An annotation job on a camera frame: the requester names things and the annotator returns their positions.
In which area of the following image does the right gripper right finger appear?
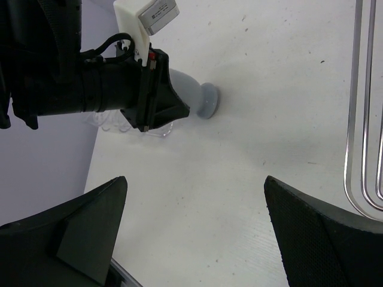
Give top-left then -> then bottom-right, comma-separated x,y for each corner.
264,176 -> 382,286

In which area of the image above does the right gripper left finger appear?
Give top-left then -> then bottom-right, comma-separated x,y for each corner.
1,176 -> 127,286

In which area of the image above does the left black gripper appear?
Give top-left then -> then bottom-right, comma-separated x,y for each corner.
120,47 -> 190,132

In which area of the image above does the white ceramic footed cup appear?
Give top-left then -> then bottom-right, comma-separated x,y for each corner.
169,69 -> 220,120

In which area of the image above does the clear faceted glass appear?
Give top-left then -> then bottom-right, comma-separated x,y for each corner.
142,122 -> 174,138

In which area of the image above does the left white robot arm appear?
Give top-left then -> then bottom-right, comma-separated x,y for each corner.
1,1 -> 190,132

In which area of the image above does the wire dish rack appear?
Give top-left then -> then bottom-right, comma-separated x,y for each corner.
343,1 -> 382,222

